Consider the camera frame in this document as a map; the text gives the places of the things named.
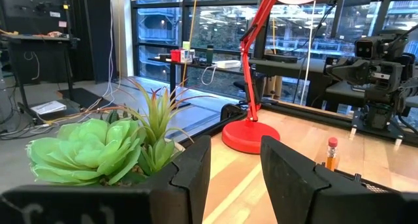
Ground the white flat device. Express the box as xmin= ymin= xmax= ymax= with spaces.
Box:
xmin=214 ymin=59 xmax=242 ymax=70

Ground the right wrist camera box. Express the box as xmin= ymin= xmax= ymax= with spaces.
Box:
xmin=354 ymin=37 xmax=385 ymax=59

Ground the orange pencil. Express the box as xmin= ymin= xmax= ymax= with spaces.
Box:
xmin=325 ymin=136 xmax=340 ymax=172

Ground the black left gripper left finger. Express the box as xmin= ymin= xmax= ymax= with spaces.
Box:
xmin=0 ymin=135 xmax=212 ymax=224

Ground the black aluminium table frame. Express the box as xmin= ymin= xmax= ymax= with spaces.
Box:
xmin=178 ymin=98 xmax=418 ymax=146

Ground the white flat box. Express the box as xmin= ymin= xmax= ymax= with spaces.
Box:
xmin=29 ymin=100 xmax=68 ymax=116

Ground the black background table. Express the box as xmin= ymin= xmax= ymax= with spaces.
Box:
xmin=147 ymin=56 xmax=249 ymax=109

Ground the green artificial succulent plant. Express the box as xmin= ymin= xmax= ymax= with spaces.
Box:
xmin=25 ymin=76 xmax=216 ymax=187

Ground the black floor mat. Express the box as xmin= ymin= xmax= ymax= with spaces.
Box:
xmin=57 ymin=88 xmax=118 ymax=110

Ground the small red box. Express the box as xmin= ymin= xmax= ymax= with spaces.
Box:
xmin=169 ymin=48 xmax=182 ymax=63

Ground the black side desk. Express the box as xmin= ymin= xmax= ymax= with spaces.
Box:
xmin=249 ymin=53 xmax=418 ymax=116

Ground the dark bottle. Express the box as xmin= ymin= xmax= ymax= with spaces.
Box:
xmin=205 ymin=44 xmax=215 ymax=65

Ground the yellow hanging cable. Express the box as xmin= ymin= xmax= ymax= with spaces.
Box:
xmin=181 ymin=0 xmax=200 ymax=88

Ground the red desk lamp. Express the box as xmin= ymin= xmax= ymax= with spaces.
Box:
xmin=221 ymin=0 xmax=334 ymax=155

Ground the white triangle-patterned plant pot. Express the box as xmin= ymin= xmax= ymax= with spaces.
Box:
xmin=163 ymin=138 xmax=186 ymax=155

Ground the black equipment desk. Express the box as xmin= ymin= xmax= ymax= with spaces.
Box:
xmin=0 ymin=0 xmax=81 ymax=119

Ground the black mesh desk organizer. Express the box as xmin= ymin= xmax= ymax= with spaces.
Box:
xmin=321 ymin=163 xmax=404 ymax=195

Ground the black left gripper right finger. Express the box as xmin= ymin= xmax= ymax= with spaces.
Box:
xmin=260 ymin=135 xmax=418 ymax=224

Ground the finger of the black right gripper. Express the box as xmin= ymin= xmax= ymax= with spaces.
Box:
xmin=325 ymin=58 xmax=372 ymax=87

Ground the small white box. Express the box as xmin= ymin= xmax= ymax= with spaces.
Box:
xmin=180 ymin=40 xmax=197 ymax=64

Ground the black folding screen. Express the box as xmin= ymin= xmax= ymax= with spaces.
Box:
xmin=67 ymin=0 xmax=116 ymax=83

